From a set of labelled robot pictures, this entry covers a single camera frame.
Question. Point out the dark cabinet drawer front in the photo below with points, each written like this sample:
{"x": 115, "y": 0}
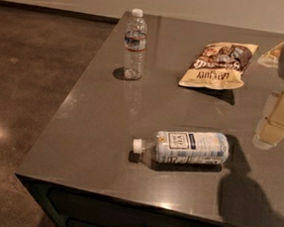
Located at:
{"x": 68, "y": 207}

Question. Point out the white labelled tea bottle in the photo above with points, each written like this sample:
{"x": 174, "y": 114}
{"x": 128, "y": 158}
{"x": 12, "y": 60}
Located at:
{"x": 184, "y": 148}

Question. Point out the small yellow snack packet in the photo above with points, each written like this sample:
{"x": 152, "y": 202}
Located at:
{"x": 271, "y": 58}

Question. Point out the clear plastic water bottle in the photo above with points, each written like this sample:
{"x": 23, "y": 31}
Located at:
{"x": 135, "y": 42}

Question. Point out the brown and cream snack bag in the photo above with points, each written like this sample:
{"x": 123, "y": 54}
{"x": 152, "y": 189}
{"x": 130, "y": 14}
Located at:
{"x": 219, "y": 66}

